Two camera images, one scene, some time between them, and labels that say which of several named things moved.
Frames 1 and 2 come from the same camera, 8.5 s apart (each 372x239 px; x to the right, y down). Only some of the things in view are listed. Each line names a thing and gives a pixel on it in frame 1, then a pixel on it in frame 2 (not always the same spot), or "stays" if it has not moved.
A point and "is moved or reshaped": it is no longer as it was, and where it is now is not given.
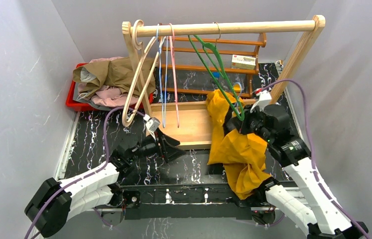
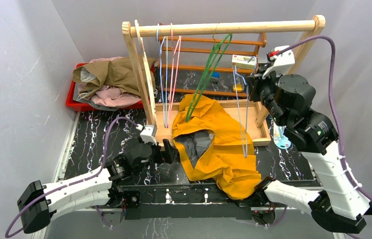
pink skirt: x=106 y=95 stays
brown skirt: x=119 y=72 stays
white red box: x=243 y=62 stays
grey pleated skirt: x=75 y=92 stays
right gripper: x=243 y=120 → x=257 y=80
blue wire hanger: x=162 y=43 stays
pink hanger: x=172 y=32 is moved or reshaped
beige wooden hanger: x=138 y=44 → x=148 y=72
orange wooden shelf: x=223 y=67 stays
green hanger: x=214 y=55 → x=217 y=54
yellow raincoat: x=243 y=155 is moved or reshaped
